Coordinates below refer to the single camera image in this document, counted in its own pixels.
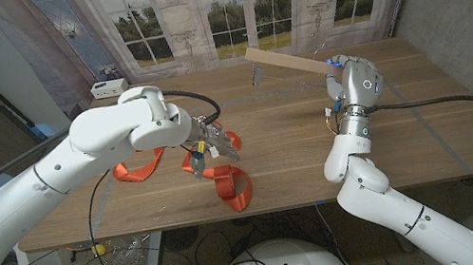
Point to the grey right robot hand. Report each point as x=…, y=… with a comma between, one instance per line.
x=359, y=88

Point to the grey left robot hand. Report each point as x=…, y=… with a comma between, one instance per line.
x=214, y=141

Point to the orange ribbon with spool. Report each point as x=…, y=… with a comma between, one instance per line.
x=225, y=182

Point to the wooden hanger with metal clips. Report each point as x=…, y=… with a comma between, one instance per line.
x=287, y=61

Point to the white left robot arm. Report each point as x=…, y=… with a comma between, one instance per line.
x=97, y=136

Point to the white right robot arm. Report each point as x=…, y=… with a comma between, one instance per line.
x=400, y=216

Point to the black round floor base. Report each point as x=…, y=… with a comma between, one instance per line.
x=179, y=238

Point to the white power strip box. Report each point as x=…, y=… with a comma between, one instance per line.
x=106, y=89

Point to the white table leg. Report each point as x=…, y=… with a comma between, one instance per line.
x=152, y=262

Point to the clear plastic bag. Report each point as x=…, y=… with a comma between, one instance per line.
x=128, y=263

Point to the small yellow ball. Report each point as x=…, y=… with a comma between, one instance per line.
x=98, y=249

